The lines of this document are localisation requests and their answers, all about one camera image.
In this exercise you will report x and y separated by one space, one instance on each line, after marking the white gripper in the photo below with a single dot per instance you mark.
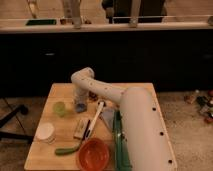
80 95

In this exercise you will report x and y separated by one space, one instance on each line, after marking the blue sponge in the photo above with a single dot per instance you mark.
79 108

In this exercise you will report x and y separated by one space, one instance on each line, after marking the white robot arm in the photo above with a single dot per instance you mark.
141 138

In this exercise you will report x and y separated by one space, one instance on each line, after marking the green plastic cup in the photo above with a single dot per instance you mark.
59 109

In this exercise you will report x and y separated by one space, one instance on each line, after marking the brown pine cone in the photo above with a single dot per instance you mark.
93 97

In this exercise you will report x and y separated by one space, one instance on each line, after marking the black marker pen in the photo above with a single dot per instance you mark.
85 132

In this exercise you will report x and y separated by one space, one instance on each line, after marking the beige eraser block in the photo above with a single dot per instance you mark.
81 127

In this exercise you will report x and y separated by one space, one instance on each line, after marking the light blue cloth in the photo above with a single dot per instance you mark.
107 115

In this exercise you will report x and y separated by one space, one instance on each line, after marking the black chair base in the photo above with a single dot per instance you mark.
11 126

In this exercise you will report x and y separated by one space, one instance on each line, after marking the green cucumber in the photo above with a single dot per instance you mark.
66 151

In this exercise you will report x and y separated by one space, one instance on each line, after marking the orange plastic bowl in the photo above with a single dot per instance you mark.
93 155

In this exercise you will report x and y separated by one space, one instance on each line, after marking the green plastic tray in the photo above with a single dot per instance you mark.
122 161

